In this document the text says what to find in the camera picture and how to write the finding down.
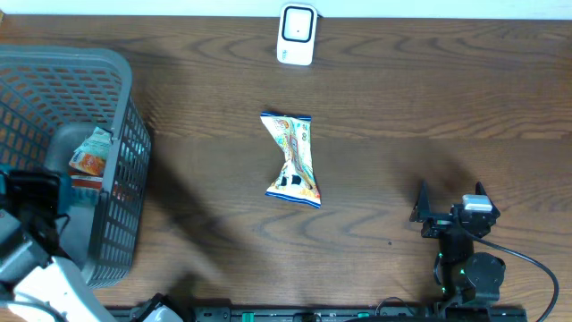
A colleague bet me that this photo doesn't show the teal blister pack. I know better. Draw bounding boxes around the teal blister pack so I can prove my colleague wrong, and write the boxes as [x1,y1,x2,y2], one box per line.
[58,174,101,213]

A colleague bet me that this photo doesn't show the green orange snack packet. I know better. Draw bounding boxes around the green orange snack packet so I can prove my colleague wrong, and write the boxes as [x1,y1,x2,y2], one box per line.
[68,127,112,176]

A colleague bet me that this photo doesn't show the cream yellow snack bag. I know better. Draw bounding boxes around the cream yellow snack bag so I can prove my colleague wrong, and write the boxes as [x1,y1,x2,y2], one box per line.
[260,112,322,208]

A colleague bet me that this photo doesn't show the red snack packet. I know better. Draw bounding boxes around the red snack packet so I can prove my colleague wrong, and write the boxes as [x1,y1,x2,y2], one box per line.
[70,174,103,191]

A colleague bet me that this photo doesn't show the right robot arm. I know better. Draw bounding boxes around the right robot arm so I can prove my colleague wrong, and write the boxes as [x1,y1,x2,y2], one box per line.
[410,182,506,306]

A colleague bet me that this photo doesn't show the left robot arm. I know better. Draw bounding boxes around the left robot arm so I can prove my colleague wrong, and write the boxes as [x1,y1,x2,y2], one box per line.
[1,165,185,322]

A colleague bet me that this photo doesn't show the white barcode scanner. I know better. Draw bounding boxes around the white barcode scanner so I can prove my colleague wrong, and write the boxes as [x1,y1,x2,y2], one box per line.
[276,4,318,66]

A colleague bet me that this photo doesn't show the grey plastic shopping basket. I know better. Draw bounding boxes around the grey plastic shopping basket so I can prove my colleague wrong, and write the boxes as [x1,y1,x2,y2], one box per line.
[1,45,151,288]

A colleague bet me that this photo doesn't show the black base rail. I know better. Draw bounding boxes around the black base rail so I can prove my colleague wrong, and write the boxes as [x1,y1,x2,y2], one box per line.
[106,305,528,322]

